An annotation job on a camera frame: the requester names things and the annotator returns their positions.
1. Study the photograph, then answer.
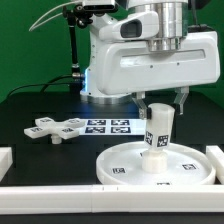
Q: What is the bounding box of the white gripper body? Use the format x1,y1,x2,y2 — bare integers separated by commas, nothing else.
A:
96,11,220,95

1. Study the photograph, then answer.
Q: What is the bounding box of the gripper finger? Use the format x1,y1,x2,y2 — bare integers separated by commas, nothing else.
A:
174,87,189,115
132,92,147,120

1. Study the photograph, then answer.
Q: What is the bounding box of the white round table top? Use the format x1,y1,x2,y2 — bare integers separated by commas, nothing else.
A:
96,141,216,186

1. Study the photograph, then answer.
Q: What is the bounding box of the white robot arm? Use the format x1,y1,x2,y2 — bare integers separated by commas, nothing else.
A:
81,0,220,119

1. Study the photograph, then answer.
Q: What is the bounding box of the white fiducial marker sheet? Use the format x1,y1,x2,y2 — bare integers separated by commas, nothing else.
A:
79,119,146,135

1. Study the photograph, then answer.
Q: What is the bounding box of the white right fence bar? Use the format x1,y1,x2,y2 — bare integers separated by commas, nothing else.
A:
206,145,224,185

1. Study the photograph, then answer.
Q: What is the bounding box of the white fence bar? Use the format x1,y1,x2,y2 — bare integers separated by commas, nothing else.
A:
0,147,13,182
0,185,224,214
206,145,224,185

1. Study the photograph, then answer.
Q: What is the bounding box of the white cross-shaped table base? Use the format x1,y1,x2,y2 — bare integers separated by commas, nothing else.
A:
24,117,85,144

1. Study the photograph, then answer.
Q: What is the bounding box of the white front fence bar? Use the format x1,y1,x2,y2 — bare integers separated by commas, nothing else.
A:
0,185,224,214

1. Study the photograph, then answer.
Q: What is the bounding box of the white left fence bar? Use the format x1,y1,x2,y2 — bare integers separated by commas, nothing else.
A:
0,147,13,182

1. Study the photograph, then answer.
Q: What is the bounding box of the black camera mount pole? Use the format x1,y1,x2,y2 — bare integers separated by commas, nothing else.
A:
62,4,94,80

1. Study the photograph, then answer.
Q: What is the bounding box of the black camera on mount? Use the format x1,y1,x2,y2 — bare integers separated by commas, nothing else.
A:
82,0,117,13

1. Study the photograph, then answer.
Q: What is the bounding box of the black cable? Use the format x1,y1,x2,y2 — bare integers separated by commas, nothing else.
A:
6,74,84,99

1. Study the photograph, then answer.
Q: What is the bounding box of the white cable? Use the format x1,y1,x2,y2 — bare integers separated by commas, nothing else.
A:
28,0,84,32

